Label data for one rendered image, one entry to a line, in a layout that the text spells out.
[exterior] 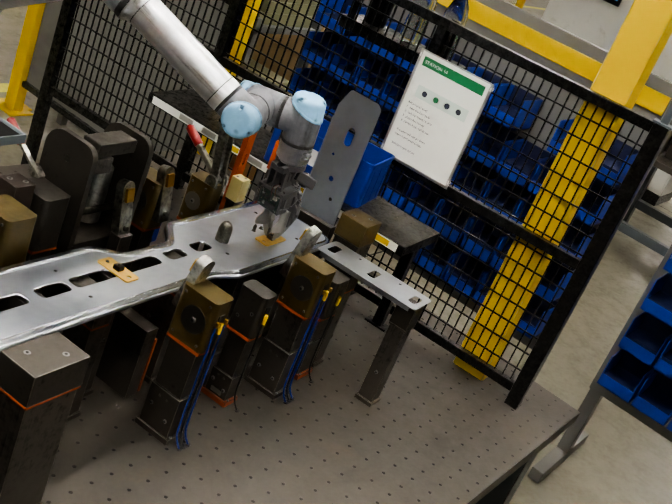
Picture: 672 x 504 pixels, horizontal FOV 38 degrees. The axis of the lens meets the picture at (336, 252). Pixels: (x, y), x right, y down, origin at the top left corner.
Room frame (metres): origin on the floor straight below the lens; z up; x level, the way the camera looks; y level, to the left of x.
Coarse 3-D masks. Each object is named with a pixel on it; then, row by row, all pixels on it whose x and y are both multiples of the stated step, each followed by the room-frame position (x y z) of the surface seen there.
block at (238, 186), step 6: (240, 174) 2.25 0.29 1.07; (234, 180) 2.22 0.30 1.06; (240, 180) 2.22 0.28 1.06; (246, 180) 2.23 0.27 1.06; (234, 186) 2.22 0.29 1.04; (240, 186) 2.21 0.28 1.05; (246, 186) 2.24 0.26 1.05; (228, 192) 2.23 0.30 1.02; (234, 192) 2.22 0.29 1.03; (240, 192) 2.22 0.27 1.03; (228, 198) 2.22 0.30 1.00; (234, 198) 2.22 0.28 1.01; (240, 198) 2.23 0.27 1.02; (228, 204) 2.23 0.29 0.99; (234, 204) 2.22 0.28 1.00
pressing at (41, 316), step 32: (192, 224) 2.02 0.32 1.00; (64, 256) 1.65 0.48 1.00; (96, 256) 1.70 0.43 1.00; (128, 256) 1.76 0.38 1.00; (160, 256) 1.81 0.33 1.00; (192, 256) 1.87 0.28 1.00; (224, 256) 1.93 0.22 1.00; (256, 256) 1.99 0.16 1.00; (288, 256) 2.06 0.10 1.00; (0, 288) 1.46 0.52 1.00; (32, 288) 1.51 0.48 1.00; (96, 288) 1.59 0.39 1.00; (128, 288) 1.64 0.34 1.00; (160, 288) 1.69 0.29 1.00; (0, 320) 1.38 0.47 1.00; (32, 320) 1.41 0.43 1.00; (64, 320) 1.45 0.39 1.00
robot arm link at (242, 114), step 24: (120, 0) 1.89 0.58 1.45; (144, 0) 1.91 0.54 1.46; (144, 24) 1.90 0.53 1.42; (168, 24) 1.91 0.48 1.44; (168, 48) 1.89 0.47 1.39; (192, 48) 1.91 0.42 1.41; (192, 72) 1.89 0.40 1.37; (216, 72) 1.90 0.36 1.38; (216, 96) 1.89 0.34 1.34; (240, 96) 1.90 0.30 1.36; (240, 120) 1.87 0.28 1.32; (264, 120) 1.94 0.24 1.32
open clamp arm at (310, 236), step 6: (312, 228) 1.99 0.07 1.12; (318, 228) 2.00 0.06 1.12; (306, 234) 1.98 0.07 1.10; (312, 234) 1.98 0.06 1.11; (318, 234) 1.99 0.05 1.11; (300, 240) 1.99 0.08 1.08; (306, 240) 1.98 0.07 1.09; (312, 240) 1.98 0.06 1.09; (300, 246) 1.98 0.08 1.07; (306, 246) 1.98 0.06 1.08; (312, 246) 2.01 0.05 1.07; (294, 252) 1.99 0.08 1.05; (300, 252) 1.98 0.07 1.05; (306, 252) 2.00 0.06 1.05; (288, 258) 1.99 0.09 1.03; (288, 264) 1.99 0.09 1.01; (282, 270) 1.99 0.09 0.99; (288, 270) 1.99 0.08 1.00
